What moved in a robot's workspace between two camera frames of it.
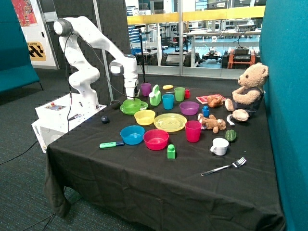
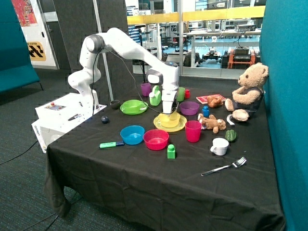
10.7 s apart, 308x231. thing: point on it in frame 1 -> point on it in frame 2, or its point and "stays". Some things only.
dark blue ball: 105,120 stays
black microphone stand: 141,49 stays
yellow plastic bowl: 145,117 -> 169,120
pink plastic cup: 193,129 stays
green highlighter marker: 103,145 stays
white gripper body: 130,84 -> 169,92
